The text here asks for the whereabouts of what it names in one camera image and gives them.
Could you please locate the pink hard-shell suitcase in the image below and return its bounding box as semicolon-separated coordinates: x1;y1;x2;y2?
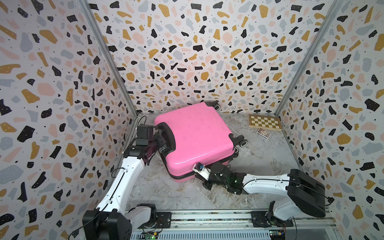
155;101;248;182

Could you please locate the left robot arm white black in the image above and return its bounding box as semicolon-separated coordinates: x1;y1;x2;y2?
82;133;166;240

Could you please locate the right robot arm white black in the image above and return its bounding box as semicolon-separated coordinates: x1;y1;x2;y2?
193;162;332;228

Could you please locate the purple card box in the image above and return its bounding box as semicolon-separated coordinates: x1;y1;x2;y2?
257;128;271;139

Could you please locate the wooden chessboard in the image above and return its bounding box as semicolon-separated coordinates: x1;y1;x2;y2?
249;115;283;131

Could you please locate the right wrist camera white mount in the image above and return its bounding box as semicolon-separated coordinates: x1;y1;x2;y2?
193;163;211;181

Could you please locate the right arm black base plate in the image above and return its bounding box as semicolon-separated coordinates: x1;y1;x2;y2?
251;211;294;228

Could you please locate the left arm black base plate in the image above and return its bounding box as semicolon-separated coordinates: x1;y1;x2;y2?
129;212;172;231

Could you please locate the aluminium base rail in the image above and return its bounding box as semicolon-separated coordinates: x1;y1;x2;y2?
129;209;342;240

